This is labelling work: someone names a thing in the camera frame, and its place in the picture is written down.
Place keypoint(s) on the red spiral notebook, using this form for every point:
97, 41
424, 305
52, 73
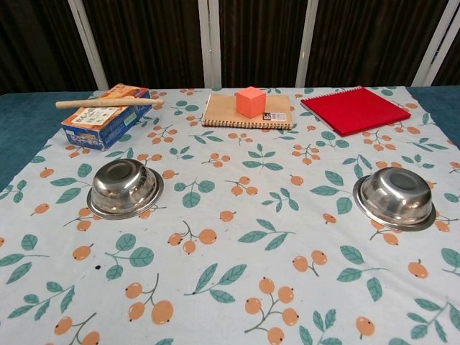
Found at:
355, 109

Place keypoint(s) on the blue orange cardboard box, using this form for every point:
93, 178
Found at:
108, 120

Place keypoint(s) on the kraft spiral notebook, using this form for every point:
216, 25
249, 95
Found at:
223, 111

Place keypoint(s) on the wooden rolling pin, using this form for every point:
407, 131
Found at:
108, 102

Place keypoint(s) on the orange cube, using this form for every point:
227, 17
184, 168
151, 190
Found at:
249, 102

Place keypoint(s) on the teal table cover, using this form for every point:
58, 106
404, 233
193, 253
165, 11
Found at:
21, 118

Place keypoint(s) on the dark pleated curtain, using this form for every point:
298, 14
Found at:
151, 39

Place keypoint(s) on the white frame post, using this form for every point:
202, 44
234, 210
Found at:
435, 39
88, 43
307, 43
210, 43

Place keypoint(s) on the floral fruit print tablecloth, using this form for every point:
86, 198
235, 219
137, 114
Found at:
251, 201

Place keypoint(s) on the metal bowl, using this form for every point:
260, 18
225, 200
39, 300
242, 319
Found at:
395, 196
125, 187

